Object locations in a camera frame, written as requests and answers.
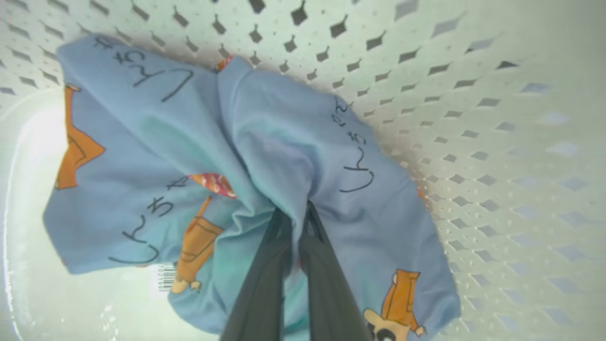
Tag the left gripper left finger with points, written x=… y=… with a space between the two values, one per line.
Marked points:
x=260 y=293

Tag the blue garment orange cartoon print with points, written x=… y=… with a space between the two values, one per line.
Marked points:
x=265 y=142

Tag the cream perforated laundry basket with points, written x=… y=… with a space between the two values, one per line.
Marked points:
x=473 y=142

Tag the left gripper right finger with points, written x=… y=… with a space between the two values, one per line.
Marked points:
x=331 y=303

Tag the barcode sticker on basket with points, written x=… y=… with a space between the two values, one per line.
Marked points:
x=163 y=278

